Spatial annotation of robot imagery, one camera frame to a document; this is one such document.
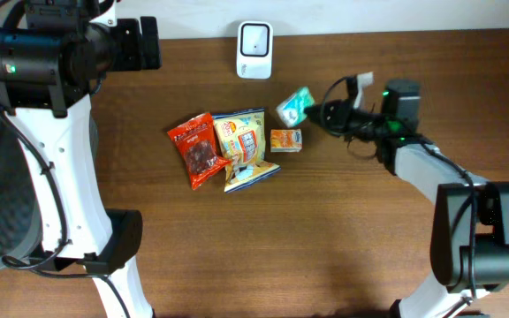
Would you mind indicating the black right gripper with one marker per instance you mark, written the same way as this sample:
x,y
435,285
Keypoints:
x,y
339,113

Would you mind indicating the green white small carton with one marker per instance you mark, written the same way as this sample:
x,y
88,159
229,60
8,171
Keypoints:
x,y
292,110

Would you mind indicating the orange small carton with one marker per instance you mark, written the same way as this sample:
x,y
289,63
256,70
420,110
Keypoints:
x,y
285,141

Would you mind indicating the yellow chips bag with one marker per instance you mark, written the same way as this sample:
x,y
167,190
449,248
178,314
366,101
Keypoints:
x,y
242,141

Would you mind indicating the red snack packet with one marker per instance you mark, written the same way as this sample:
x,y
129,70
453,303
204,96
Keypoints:
x,y
196,142

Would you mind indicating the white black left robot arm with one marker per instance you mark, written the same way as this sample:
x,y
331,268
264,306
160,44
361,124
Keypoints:
x,y
54,57

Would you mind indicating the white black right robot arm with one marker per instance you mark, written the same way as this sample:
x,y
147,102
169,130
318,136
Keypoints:
x,y
469,245

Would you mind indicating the white barcode scanner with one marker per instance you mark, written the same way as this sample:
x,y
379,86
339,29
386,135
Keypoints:
x,y
254,50

